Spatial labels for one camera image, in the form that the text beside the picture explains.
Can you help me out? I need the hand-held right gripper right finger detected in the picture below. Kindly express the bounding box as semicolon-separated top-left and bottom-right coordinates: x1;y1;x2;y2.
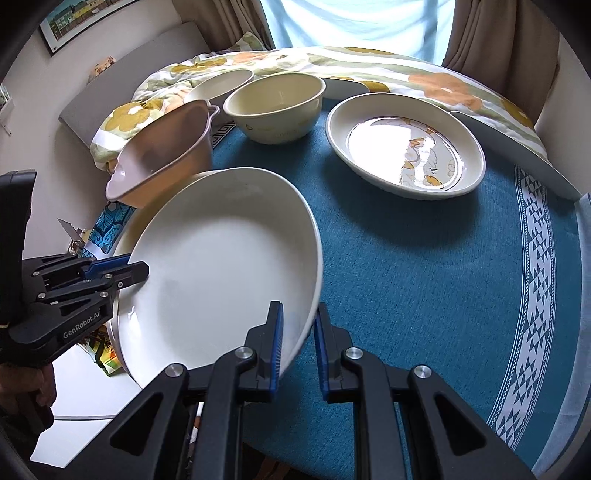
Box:
314;302;536;480

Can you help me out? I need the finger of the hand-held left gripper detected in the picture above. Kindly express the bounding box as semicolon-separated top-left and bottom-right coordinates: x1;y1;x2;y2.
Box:
22;252;136;280
28;261;151;309

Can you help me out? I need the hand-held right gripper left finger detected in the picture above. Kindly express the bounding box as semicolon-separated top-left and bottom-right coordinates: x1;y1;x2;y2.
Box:
74;300;284;480

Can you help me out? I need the large white plate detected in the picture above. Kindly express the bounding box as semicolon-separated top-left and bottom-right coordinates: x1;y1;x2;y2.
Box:
117;167;324;390

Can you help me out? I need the pink bowl with handles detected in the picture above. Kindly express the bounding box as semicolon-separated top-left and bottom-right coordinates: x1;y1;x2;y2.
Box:
105;99;221;208

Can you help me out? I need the deep cream bowl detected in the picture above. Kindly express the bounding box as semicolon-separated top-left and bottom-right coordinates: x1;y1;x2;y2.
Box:
223;71;327;145

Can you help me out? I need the cream patterned oval plate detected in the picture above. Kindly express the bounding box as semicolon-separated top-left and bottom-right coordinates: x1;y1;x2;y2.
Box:
325;92;487;200

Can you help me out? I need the person's left hand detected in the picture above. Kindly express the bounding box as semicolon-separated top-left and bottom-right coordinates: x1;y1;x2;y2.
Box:
0;362;58;422

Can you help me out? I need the blue patterned cloth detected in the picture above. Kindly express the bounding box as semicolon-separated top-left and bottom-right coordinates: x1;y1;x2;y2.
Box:
89;203;136;256

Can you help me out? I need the green yellow packet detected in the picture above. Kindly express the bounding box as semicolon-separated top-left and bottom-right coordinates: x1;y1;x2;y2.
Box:
85;330;122;378

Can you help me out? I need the small metal object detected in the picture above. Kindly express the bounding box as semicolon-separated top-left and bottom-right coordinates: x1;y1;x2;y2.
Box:
57;219;89;254

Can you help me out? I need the blue tablecloth with white border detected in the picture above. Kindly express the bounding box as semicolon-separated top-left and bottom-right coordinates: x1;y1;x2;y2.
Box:
198;98;585;480

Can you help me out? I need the grey cushion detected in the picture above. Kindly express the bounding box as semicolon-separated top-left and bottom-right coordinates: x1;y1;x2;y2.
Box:
59;21;211;149

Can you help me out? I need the shallow cream bowl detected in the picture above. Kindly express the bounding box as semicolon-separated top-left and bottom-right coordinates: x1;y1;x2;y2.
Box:
184;69;256;110

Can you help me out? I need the pale blue cloth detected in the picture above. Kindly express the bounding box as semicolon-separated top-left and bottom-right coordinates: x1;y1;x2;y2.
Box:
519;191;591;480

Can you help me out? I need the white curved board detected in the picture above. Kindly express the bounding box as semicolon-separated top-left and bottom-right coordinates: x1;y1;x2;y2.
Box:
323;76;371;101
449;110;582;200

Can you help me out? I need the brown curtain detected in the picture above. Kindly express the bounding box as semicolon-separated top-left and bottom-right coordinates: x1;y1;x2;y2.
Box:
441;0;562;126
173;0;273;52

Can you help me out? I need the floral blanket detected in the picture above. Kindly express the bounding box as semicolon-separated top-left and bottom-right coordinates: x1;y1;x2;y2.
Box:
90;32;555;172

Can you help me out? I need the white sheer curtain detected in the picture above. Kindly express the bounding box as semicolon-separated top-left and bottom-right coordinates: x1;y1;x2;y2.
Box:
260;0;457;52

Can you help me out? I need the framed wall picture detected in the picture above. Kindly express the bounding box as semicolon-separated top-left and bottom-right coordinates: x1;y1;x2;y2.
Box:
39;0;140;57

